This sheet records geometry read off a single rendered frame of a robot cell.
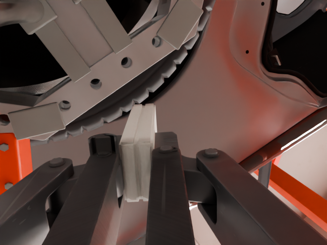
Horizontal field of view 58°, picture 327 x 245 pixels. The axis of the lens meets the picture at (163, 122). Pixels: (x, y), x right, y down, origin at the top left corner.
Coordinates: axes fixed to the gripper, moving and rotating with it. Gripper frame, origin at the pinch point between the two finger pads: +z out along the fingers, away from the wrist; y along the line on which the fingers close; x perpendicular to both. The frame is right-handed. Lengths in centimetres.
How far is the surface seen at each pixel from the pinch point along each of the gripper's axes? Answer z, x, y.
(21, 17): 8.2, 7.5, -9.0
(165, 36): 21.0, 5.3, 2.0
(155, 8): 29.8, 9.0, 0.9
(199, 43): 74, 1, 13
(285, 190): 163, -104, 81
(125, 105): 28.4, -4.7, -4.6
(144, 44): 20.7, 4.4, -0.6
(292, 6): 496, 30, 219
